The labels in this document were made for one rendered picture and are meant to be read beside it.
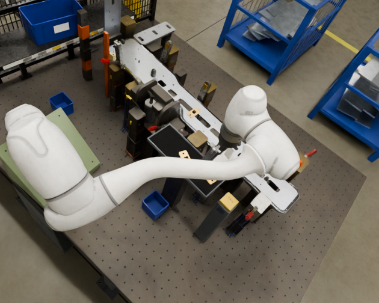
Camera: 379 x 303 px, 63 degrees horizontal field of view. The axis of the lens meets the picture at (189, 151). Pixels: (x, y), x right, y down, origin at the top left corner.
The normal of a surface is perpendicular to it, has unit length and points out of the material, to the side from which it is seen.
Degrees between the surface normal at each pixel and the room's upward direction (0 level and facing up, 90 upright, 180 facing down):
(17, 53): 0
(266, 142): 26
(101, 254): 0
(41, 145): 30
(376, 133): 0
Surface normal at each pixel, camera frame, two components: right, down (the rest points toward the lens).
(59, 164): 0.62, 0.03
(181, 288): 0.21, -0.52
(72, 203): 0.33, 0.40
